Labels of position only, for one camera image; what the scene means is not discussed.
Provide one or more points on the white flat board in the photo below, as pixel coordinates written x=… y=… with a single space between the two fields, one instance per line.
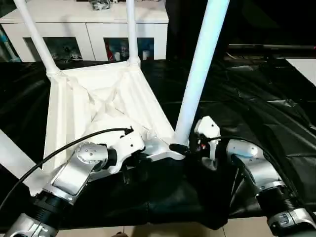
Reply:
x=303 y=69

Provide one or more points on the white small bottle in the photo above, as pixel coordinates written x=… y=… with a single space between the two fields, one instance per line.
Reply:
x=146 y=54
x=117 y=56

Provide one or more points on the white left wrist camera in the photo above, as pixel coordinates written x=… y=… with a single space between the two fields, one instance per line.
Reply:
x=128 y=145

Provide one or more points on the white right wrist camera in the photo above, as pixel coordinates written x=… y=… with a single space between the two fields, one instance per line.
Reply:
x=208 y=128

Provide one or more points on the white plastic table top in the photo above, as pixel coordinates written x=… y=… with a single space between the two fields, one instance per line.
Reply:
x=98 y=98

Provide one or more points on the black long bar device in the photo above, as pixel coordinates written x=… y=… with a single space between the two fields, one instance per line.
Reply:
x=271 y=47

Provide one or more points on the white glass-door cabinet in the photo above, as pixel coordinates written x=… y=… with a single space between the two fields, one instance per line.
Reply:
x=74 y=22

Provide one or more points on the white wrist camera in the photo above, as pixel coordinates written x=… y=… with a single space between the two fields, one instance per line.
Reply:
x=208 y=128
x=128 y=145

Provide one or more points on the black white crumpled bundle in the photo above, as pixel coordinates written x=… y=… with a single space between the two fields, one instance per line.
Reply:
x=100 y=5

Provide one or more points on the black tall cabinet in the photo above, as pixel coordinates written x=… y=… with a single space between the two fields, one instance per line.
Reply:
x=182 y=24

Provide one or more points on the dark brown rounded part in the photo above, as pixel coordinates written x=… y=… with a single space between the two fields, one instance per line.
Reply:
x=121 y=235

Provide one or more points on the black plastic mat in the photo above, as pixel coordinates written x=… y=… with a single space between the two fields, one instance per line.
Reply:
x=259 y=103

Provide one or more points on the white plastic table leg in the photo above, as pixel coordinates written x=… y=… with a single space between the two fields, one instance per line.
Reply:
x=200 y=61
x=14 y=158
x=37 y=37
x=132 y=29

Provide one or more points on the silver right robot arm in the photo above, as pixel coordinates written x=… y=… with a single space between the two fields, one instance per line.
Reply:
x=261 y=168

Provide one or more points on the red small figurine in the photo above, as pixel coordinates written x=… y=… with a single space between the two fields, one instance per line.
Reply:
x=110 y=55

